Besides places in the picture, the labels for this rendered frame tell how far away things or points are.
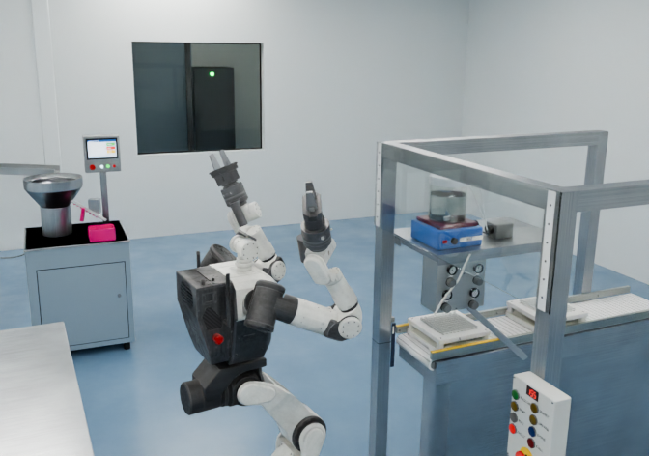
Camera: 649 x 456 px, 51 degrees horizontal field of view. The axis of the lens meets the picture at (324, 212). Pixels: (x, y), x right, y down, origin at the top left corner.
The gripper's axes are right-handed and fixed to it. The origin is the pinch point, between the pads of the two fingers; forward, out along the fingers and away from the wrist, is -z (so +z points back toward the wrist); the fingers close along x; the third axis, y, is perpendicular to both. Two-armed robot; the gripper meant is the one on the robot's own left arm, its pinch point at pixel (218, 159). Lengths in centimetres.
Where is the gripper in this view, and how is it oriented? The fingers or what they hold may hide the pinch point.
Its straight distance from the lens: 264.0
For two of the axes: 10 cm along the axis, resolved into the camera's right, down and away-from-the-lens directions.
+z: 3.8, 9.1, 1.5
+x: 8.0, -2.5, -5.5
